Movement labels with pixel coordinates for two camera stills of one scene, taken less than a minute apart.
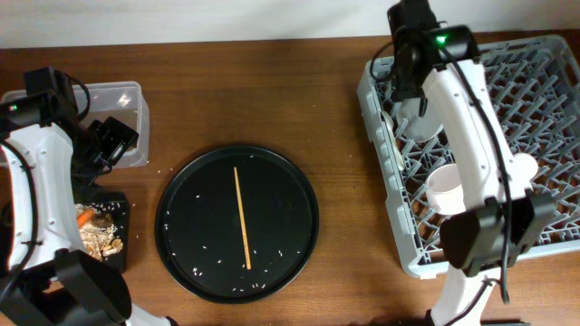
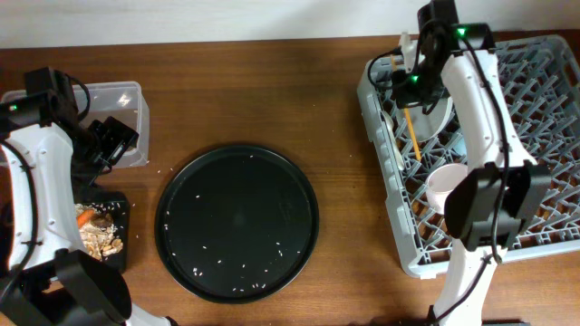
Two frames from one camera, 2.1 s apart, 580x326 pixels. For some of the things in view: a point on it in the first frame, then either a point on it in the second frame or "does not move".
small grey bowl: x=444 y=189 does not move
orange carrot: x=84 y=217 does not move
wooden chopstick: x=241 y=219 to x=410 y=129
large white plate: x=414 y=126 does not move
